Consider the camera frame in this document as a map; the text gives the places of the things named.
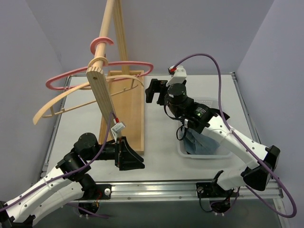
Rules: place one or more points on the white perforated plastic basket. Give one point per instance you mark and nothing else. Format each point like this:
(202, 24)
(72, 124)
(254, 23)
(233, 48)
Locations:
(222, 152)

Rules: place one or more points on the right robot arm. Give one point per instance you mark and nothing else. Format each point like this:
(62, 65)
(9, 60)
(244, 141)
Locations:
(259, 159)

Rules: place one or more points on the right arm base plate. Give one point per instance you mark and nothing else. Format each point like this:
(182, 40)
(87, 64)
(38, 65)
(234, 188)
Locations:
(220, 201)

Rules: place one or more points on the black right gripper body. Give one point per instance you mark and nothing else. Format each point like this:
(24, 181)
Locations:
(160, 91)

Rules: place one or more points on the pink plastic hanger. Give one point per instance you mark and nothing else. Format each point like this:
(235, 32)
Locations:
(93, 46)

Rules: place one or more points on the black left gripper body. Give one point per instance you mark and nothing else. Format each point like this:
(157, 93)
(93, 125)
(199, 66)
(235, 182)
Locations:
(119, 153)

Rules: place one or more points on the beige plastic hanger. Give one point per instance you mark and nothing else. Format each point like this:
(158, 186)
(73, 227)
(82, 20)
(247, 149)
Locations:
(124, 83)

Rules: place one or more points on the aluminium rail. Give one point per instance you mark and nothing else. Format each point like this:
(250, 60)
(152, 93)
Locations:
(185, 190)
(249, 118)

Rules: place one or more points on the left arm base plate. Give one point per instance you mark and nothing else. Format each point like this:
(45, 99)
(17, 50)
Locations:
(94, 196)

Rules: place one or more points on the aluminium right side rail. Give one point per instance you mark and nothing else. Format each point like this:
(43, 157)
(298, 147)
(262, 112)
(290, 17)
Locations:
(249, 118)

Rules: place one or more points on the light blue denim shirt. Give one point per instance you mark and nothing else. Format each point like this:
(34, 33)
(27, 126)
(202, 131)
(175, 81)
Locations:
(198, 144)

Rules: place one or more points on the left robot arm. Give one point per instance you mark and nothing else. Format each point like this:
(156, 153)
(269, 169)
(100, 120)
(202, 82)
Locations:
(67, 181)

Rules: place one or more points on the wooden clothes rack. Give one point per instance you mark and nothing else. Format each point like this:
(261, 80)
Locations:
(128, 106)

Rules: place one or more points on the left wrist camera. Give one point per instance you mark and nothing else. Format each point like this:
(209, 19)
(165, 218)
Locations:
(117, 128)

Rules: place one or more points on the aluminium front rail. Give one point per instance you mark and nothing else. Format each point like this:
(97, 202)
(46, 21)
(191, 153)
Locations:
(185, 190)

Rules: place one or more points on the black skirt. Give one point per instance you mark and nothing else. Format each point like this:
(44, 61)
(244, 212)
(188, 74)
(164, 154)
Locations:
(217, 111)

